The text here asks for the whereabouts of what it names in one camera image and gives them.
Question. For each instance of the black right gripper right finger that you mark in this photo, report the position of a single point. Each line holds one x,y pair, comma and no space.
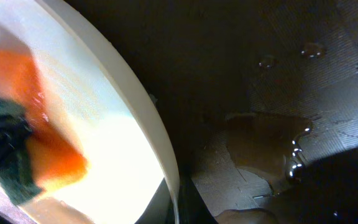
327,192

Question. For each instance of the large brown serving tray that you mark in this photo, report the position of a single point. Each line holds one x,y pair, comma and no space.
249,91

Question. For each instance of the pale green plate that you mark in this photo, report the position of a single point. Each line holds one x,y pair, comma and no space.
99,105

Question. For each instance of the orange green sponge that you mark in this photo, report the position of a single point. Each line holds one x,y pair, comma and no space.
48,162

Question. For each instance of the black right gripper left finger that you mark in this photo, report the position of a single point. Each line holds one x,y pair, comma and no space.
192,209

